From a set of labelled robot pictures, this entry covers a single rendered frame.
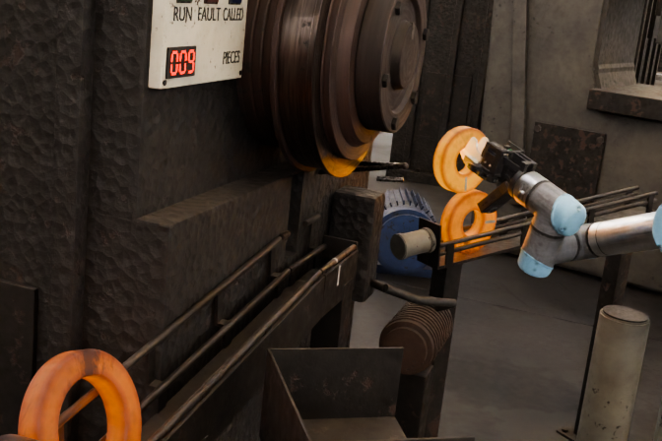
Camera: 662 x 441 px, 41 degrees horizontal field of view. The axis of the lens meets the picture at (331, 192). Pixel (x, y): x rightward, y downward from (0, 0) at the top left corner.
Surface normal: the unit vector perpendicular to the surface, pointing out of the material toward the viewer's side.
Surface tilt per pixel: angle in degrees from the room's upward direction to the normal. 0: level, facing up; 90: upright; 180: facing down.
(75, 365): 70
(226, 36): 90
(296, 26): 80
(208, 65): 90
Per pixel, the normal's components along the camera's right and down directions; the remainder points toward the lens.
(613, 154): -0.56, 0.14
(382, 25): -0.27, -0.23
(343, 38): 0.13, 0.09
